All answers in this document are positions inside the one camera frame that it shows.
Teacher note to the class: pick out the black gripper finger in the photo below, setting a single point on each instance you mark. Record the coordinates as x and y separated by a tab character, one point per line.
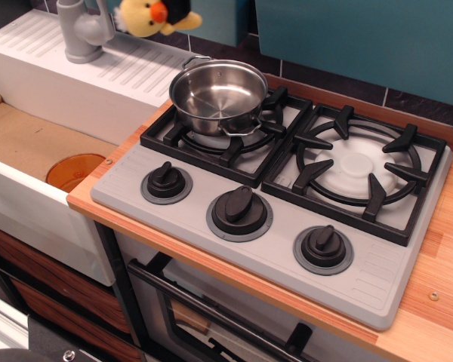
177	10

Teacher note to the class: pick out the yellow stuffed duck toy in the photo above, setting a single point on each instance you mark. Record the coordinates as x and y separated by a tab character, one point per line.
142	18

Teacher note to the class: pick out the stainless steel pan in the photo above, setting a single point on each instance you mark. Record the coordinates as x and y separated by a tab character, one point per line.
219	97

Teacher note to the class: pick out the teal cabinet left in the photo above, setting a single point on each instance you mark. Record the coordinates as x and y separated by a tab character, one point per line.
223	21

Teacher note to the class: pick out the teal cabinet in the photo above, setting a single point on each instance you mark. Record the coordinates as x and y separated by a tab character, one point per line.
403	45
223	21

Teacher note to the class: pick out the grey toy faucet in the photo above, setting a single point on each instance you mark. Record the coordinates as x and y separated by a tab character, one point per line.
84	34

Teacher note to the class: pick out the black left burner grate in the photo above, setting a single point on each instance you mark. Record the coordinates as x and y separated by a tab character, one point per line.
244	159

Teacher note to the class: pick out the black burner grate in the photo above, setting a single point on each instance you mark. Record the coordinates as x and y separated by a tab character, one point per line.
393	218
244	159

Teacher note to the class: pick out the white toy sink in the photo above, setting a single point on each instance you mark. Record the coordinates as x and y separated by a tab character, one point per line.
51	109

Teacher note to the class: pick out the black left stove knob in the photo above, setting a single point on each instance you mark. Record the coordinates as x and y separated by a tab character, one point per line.
166	185

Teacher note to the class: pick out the black stove knob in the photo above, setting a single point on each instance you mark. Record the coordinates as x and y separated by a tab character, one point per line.
240	215
323	250
166	185

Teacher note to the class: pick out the orange plastic bowl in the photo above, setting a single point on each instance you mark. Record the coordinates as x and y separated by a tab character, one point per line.
67	173

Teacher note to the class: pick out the black middle stove knob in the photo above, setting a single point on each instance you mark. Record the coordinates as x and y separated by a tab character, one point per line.
240	215

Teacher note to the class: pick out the white right burner cap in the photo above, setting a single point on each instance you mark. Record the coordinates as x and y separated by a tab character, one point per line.
354	160

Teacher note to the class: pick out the teal cabinet right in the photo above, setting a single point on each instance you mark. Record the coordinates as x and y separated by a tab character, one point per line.
403	45

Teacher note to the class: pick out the black right stove knob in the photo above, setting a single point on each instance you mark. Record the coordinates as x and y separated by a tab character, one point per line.
323	250

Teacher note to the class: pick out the grey toy stove top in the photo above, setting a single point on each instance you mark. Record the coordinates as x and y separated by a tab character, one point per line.
369	291

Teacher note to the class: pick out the black right burner grate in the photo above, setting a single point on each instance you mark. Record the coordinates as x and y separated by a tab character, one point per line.
393	218

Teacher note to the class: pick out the white oven door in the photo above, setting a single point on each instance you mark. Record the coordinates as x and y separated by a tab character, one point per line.
204	319

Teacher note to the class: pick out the wooden drawer front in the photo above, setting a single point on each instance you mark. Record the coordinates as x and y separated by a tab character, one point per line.
77	306

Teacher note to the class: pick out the black oven door handle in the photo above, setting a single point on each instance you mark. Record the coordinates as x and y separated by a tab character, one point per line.
152	273

